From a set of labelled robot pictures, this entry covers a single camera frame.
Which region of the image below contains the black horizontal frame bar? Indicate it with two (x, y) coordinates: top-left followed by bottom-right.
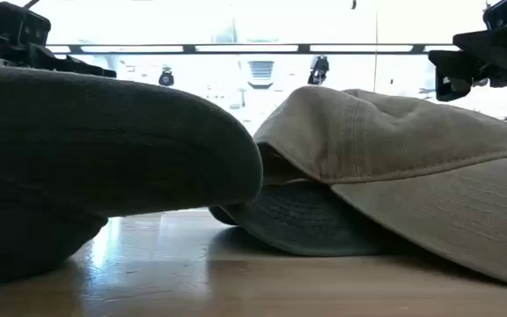
(45, 42), (461, 55)

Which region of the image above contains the beige baseball cap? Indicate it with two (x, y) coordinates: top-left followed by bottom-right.
(252, 85), (507, 291)

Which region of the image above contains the washed blue-grey baseball cap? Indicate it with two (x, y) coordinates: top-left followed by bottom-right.
(208, 178), (395, 258)

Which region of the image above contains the round black hanging camera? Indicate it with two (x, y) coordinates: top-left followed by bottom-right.
(158, 66), (176, 88)

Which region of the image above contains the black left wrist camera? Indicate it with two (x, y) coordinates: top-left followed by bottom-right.
(0, 1), (53, 46)

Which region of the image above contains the dark grey fabric hat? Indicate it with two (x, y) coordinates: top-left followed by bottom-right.
(0, 63), (264, 290)

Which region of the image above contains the black hanging spotlight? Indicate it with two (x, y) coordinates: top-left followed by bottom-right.
(306, 55), (331, 86)

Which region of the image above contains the silver ceiling ventilation duct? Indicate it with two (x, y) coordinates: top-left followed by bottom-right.
(246, 60), (276, 91)

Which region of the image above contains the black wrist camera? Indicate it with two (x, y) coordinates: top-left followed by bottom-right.
(0, 1), (53, 46)
(481, 0), (507, 31)

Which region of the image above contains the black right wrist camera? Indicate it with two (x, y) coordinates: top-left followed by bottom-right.
(481, 0), (507, 31)

